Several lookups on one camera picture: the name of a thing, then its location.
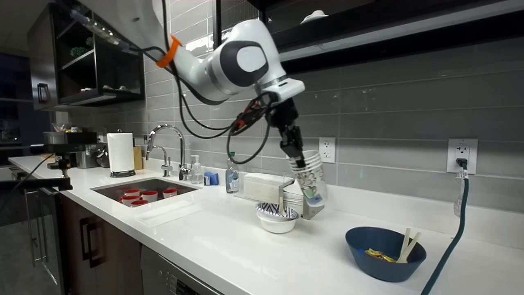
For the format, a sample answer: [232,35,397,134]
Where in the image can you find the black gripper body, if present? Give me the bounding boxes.
[266,98,305,158]

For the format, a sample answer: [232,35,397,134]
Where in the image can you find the clear plastic cup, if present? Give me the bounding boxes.
[292,148,330,209]

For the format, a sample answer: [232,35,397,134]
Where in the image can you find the white bowl with blue pattern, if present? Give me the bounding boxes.
[255,202,302,237]

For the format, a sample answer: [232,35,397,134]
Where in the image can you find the dark blue-green bowl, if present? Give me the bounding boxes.
[345,227,430,284]

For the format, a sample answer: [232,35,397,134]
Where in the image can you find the white rectangular box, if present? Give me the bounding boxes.
[240,173,286,206]

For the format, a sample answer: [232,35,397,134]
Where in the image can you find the clear dish soap bottle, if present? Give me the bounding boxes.
[225,158,243,196]

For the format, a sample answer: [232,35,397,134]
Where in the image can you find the clear soap dispenser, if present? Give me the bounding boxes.
[189,155,206,188]

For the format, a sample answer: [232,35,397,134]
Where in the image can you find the chrome kitchen faucet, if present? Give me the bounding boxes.
[143,124,191,181]

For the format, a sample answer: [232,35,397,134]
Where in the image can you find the white object on shelf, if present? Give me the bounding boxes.
[300,9,330,25]

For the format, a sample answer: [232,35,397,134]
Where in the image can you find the yellow food piece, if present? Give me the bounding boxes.
[366,248,397,265]

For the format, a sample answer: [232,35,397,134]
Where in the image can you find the white plastic utensil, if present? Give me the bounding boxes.
[399,229,413,263]
[404,234,423,266]

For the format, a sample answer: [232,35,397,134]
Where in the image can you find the white paper towel roll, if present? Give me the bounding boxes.
[106,130,138,178]

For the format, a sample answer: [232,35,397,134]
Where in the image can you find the dark dishwasher with control panel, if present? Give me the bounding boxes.
[140,245,224,295]

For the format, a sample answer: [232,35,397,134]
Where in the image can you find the dark open shelf cabinet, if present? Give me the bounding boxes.
[27,0,147,112]

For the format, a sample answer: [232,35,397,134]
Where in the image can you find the steel kitchen sink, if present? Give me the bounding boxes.
[91,178,201,211]

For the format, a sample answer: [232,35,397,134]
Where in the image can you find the silver countertop appliance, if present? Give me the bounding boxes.
[73,145,109,171]

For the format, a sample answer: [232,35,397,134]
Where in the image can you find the brown base cabinet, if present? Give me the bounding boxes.
[56,194,145,295]

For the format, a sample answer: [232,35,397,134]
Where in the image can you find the metal cooking pot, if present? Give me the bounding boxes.
[43,130,71,147]

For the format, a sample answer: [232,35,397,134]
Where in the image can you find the white empty wall outlet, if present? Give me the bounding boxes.
[318,137,338,165]

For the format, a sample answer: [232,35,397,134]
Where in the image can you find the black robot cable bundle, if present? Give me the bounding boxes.
[130,0,276,166]

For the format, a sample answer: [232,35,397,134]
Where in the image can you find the orange strap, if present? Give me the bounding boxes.
[156,35,184,71]

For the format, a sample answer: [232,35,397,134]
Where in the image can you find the dark wall cabinet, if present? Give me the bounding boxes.
[215,0,524,75]

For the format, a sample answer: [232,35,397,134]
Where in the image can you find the white wall outlet with plug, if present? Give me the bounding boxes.
[446,138,481,176]

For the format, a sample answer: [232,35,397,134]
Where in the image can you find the green power cable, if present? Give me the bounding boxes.
[420,158,472,295]

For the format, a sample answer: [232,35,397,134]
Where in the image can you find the black cabinet handle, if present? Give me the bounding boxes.
[79,217,96,263]
[88,220,107,270]

